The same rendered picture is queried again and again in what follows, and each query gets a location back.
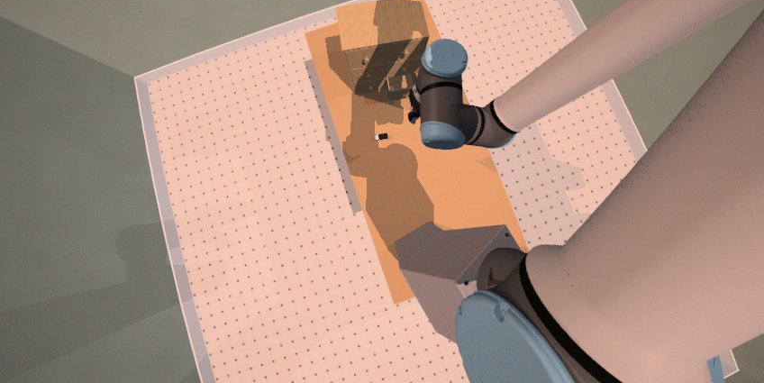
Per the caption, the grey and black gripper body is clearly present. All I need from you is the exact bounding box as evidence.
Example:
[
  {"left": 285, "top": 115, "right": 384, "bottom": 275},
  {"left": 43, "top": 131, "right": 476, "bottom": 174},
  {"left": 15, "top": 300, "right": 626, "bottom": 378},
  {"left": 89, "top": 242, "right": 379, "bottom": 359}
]
[{"left": 409, "top": 88, "right": 420, "bottom": 117}]

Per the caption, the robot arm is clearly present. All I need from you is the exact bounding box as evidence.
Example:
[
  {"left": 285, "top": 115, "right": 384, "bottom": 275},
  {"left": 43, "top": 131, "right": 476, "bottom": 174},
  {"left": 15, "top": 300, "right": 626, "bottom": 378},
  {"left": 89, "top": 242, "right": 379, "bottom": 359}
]
[{"left": 413, "top": 0, "right": 764, "bottom": 383}]

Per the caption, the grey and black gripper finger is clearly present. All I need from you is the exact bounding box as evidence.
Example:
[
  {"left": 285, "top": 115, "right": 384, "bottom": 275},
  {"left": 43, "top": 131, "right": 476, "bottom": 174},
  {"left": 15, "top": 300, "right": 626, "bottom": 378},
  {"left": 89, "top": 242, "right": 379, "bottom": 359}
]
[{"left": 408, "top": 106, "right": 419, "bottom": 124}]

